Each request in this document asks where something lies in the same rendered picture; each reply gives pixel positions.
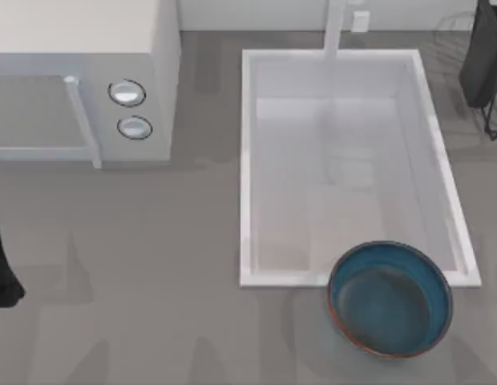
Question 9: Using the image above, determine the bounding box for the white sink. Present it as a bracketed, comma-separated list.
[237, 48, 483, 289]

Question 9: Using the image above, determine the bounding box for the small microwave knob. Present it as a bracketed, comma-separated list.
[116, 115, 154, 141]

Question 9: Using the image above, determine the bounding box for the large microwave knob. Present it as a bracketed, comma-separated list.
[107, 78, 147, 108]

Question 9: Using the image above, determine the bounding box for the pale microwave oven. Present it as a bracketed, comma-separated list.
[0, 0, 182, 170]

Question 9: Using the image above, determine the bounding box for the blue bowl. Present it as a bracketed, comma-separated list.
[326, 240, 454, 359]

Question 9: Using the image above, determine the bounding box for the tall white tap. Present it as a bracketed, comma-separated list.
[322, 0, 346, 61]

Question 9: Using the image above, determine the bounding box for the microwave door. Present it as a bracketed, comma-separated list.
[0, 75, 93, 162]

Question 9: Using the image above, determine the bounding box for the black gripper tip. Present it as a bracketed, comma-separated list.
[0, 205, 26, 309]

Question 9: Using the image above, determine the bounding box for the microwave door handle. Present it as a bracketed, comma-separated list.
[63, 75, 103, 169]

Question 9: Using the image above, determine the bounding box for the white wall socket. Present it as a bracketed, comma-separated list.
[352, 10, 370, 33]

